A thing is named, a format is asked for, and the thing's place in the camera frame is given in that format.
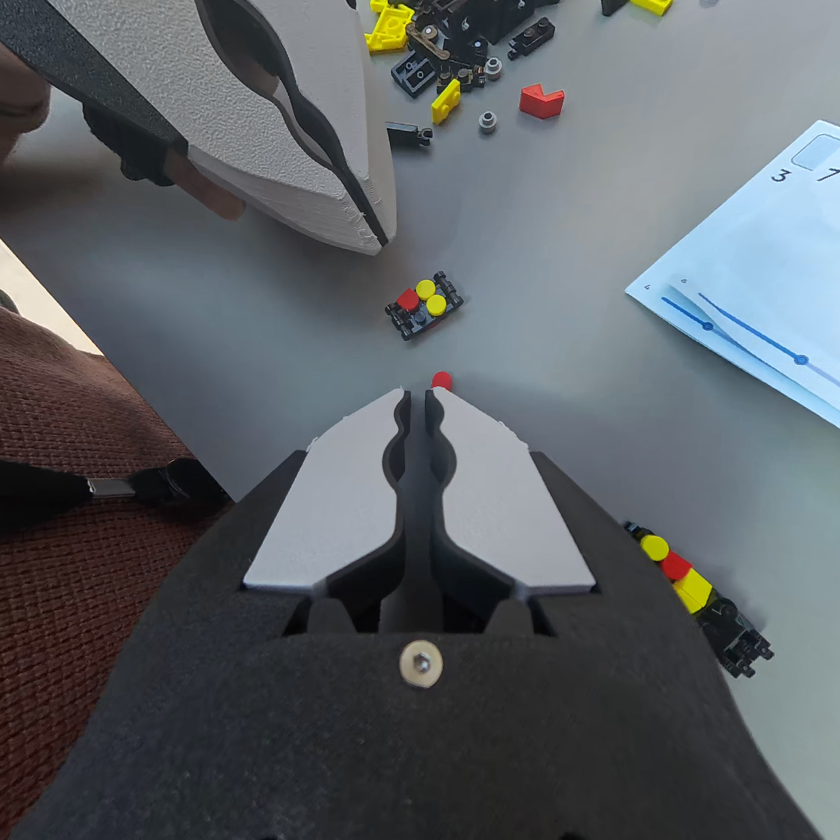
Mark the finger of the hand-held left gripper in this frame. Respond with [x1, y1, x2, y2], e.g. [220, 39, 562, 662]
[223, 0, 399, 245]
[49, 0, 387, 257]

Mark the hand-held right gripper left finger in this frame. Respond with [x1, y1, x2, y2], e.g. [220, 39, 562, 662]
[243, 387, 412, 598]

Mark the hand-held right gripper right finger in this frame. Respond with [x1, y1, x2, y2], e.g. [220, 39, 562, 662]
[424, 386, 597, 599]

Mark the small black toy brick assembly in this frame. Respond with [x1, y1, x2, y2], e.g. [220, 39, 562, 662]
[385, 270, 465, 341]

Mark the person's left hand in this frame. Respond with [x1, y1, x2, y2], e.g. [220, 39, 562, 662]
[0, 46, 248, 221]

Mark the small yellow slope brick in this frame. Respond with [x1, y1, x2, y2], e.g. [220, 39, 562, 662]
[431, 79, 462, 126]

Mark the pile of toy bricks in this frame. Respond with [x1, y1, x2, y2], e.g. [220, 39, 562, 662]
[364, 0, 536, 99]

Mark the black toy clip plate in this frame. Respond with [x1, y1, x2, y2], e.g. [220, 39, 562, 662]
[507, 17, 556, 60]

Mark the long black-yellow toy brick assembly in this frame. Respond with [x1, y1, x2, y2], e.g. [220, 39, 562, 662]
[623, 521, 774, 681]

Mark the red notched toy brick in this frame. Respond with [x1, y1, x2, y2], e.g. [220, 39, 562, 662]
[519, 83, 566, 121]

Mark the brown knit clothing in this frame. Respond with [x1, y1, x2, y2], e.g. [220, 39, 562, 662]
[0, 308, 235, 829]

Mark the light blue instruction booklet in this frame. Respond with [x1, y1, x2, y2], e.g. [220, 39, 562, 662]
[625, 119, 840, 431]

